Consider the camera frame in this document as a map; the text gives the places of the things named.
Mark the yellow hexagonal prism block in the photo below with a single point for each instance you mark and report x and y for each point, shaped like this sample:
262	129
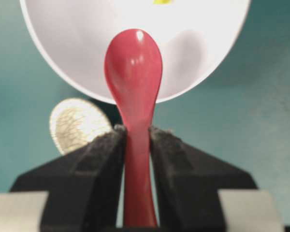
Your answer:
162	1

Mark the white ceramic bowl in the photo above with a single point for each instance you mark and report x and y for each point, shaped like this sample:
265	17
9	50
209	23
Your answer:
193	37

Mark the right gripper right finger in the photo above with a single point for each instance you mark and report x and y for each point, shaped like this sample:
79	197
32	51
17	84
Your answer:
187	181

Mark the speckled ceramic spoon rest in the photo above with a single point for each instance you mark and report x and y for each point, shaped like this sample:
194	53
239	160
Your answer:
75	122

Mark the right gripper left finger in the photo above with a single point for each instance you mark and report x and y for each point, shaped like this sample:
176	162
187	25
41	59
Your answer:
83	186

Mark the red plastic soup spoon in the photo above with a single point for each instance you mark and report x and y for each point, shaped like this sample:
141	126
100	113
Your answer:
133	71

